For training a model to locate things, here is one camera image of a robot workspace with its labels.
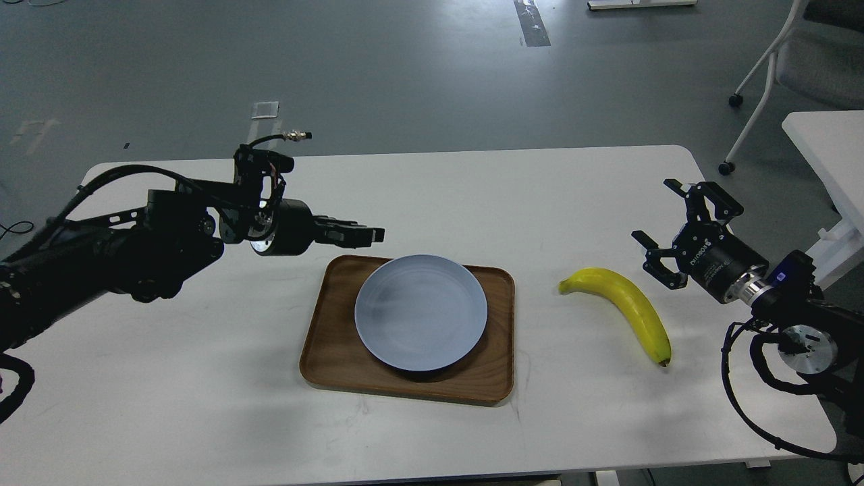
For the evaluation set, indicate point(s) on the light blue plate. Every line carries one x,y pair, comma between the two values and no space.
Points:
420,312

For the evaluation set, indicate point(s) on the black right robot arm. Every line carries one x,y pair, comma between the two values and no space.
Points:
802,342

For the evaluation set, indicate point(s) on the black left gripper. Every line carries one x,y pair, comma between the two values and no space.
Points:
294,229

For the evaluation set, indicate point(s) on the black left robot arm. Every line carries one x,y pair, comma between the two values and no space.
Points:
149,252

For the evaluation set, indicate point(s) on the white side table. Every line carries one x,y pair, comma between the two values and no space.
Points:
832,144

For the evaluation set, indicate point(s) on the yellow banana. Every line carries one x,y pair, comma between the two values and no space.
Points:
639,312

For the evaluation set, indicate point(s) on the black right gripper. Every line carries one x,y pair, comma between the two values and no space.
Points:
705,248

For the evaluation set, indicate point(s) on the brown wooden tray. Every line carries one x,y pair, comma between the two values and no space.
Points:
334,357

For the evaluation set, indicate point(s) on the white office chair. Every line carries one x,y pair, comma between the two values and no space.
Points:
817,54

